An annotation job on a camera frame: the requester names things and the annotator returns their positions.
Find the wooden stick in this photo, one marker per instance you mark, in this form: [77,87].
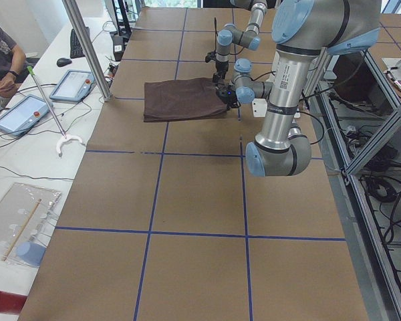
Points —
[20,231]

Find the brown t-shirt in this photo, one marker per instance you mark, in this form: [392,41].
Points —
[175,100]

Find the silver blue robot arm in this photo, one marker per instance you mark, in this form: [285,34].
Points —
[231,35]
[300,30]

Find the aluminium frame post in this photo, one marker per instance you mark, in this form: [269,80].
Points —
[78,25]

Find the blue tape line lengthwise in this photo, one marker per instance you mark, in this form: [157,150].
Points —
[157,186]

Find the teach pendant near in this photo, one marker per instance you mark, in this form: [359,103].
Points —
[23,116]

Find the teach pendant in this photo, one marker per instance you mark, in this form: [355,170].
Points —
[73,87]
[23,116]

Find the black computer mouse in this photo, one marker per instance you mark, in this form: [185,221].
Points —
[61,62]

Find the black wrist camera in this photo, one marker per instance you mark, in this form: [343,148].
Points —
[211,56]
[224,91]

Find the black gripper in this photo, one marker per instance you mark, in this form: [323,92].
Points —
[220,66]
[225,95]

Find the blue cup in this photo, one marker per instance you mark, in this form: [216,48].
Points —
[31,253]

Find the person in grey shirt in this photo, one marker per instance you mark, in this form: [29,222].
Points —
[13,65]

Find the black keyboard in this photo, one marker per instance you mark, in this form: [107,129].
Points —
[76,49]

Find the clear plastic bag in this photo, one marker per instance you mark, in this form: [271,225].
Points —
[15,205]

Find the red object at corner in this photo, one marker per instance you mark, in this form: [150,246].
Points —
[11,303]

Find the reacher stick white hook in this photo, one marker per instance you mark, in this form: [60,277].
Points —
[65,137]

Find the black box with label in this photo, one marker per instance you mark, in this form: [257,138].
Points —
[118,47]

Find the blue tape line crosswise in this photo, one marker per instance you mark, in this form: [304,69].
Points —
[195,234]

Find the teach pendant far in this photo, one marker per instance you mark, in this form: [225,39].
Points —
[73,87]

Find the aluminium truss frame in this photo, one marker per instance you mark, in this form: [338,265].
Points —
[358,99]

